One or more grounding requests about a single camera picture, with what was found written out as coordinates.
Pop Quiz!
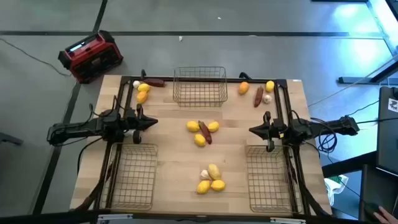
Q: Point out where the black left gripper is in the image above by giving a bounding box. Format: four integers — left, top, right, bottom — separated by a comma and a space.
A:
123, 104, 159, 144

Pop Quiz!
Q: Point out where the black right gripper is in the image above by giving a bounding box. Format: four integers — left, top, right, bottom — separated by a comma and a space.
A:
248, 111, 289, 153

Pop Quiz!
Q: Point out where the orange lemon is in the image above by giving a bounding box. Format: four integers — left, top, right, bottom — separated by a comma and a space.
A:
136, 91, 149, 105
238, 81, 250, 96

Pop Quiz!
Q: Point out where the red chili pepper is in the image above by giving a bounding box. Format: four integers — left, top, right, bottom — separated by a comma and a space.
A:
143, 78, 166, 88
198, 120, 213, 145
254, 86, 264, 108

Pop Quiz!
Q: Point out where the gold wire basket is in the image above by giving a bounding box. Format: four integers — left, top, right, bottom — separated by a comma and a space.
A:
244, 144, 303, 215
105, 142, 159, 212
172, 66, 228, 108

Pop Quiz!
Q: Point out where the pale yellow lemon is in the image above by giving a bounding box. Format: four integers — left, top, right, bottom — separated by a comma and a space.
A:
207, 164, 222, 181

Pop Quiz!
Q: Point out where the red black jobsite radio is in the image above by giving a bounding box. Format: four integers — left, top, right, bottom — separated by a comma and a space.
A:
58, 30, 124, 84

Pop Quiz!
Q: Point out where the white green bag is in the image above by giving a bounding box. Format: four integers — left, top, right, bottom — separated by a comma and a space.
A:
323, 174, 349, 207

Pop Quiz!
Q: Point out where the black table foot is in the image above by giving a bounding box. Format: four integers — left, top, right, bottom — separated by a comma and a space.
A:
338, 54, 398, 85

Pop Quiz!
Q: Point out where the black desk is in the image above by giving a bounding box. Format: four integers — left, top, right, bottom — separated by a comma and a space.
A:
322, 151, 398, 224

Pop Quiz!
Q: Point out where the black crossbeam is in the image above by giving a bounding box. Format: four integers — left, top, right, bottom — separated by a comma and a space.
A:
0, 210, 398, 224

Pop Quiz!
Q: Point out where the black computer mouse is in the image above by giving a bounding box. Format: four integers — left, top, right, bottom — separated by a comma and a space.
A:
363, 202, 382, 222

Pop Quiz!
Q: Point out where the black furniture foot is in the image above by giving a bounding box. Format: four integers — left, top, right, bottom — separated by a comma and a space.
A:
0, 131, 24, 147

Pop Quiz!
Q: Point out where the person's hand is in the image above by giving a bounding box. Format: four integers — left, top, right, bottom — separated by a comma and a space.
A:
373, 205, 398, 224

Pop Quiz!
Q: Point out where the black metal table frame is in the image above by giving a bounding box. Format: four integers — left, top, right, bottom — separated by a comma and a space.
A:
93, 74, 312, 217

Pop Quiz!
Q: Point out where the black cable bundle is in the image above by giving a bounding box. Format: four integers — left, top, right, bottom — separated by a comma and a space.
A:
317, 123, 339, 156

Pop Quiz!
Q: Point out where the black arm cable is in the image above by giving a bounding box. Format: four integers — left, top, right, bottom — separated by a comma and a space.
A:
76, 136, 105, 175

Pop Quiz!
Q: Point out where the silver metal bracket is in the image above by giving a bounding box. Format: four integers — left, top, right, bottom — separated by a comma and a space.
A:
96, 213, 134, 223
269, 217, 307, 224

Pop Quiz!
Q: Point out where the thin grey floor cable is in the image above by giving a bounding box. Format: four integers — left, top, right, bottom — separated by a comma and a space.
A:
0, 37, 74, 78

